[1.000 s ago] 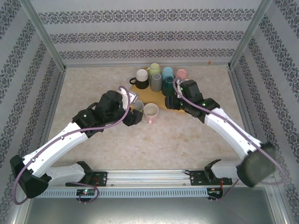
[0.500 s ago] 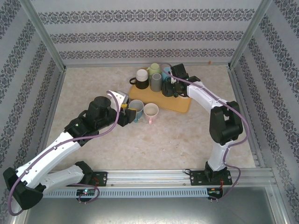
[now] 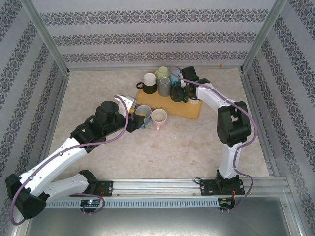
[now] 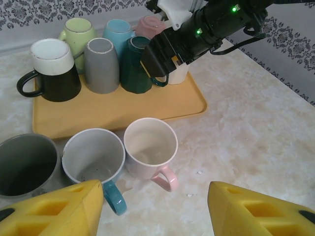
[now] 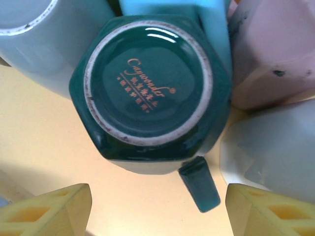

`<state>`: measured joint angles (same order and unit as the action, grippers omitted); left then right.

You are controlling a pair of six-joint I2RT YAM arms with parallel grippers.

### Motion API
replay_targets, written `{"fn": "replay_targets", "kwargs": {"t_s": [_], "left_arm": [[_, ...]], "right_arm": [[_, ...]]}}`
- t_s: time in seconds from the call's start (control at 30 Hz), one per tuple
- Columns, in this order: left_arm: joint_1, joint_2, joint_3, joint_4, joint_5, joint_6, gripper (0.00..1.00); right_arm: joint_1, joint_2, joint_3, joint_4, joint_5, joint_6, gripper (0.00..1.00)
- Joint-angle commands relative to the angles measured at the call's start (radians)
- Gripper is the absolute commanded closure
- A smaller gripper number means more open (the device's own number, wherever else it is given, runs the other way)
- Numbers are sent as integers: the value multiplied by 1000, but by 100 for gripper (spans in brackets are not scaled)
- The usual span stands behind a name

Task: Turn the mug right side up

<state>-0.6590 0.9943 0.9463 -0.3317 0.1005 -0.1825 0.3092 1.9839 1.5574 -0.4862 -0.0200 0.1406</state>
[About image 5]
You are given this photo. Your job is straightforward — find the teal blue faceted mug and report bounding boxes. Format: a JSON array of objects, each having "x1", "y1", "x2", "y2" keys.
[{"x1": 119, "y1": 0, "x2": 233, "y2": 77}]

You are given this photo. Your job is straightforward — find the yellow tray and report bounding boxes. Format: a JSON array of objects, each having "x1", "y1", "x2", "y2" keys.
[{"x1": 0, "y1": 58, "x2": 315, "y2": 236}]

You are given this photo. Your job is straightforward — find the pale whitish faceted mug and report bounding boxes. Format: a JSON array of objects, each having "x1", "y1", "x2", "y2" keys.
[{"x1": 220, "y1": 99, "x2": 315, "y2": 205}]

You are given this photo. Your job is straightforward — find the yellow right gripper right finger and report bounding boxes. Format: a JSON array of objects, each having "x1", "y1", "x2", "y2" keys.
[{"x1": 225, "y1": 183, "x2": 315, "y2": 236}]

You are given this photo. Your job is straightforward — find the light blue mug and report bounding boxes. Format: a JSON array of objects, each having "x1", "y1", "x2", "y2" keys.
[{"x1": 0, "y1": 0, "x2": 121, "y2": 100}]

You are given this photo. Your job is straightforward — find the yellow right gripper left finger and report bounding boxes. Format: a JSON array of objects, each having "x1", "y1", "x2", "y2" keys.
[{"x1": 0, "y1": 183, "x2": 93, "y2": 236}]

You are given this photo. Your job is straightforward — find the dark green faceted mug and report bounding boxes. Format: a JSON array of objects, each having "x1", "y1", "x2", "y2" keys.
[{"x1": 68, "y1": 14, "x2": 233, "y2": 213}]

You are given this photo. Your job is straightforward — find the pink faceted mug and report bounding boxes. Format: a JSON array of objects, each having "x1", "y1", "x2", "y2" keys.
[{"x1": 227, "y1": 0, "x2": 315, "y2": 111}]

